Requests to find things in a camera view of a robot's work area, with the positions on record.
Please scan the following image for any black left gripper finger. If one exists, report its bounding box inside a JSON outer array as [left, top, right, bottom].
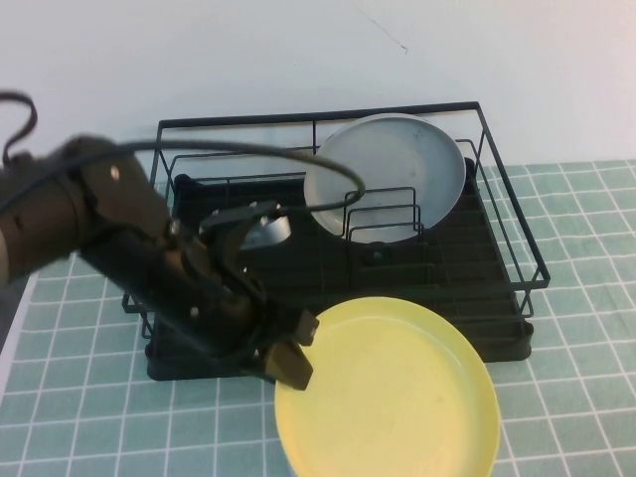
[[296, 307, 321, 348], [265, 341, 315, 393]]

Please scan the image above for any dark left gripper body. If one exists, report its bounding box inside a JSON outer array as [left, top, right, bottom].
[[147, 232, 305, 382]]

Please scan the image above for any yellow plate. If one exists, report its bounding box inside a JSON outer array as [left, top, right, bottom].
[[273, 296, 501, 477]]

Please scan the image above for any grey plate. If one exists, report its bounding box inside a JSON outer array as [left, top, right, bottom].
[[303, 112, 469, 245]]

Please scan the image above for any black plastic drip tray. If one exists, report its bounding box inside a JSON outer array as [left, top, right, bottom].
[[146, 172, 536, 383]]

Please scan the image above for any green checked tablecloth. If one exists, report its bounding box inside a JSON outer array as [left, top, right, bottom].
[[0, 158, 636, 477]]

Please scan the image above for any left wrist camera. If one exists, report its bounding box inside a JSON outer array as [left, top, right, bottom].
[[198, 200, 293, 252]]

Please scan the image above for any thin black camera cable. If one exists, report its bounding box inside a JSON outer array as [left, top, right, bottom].
[[0, 138, 368, 216]]

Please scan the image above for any black wire dish rack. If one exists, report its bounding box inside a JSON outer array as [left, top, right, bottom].
[[121, 101, 551, 350]]

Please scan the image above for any thick black cable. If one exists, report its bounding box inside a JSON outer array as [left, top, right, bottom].
[[0, 90, 40, 165]]

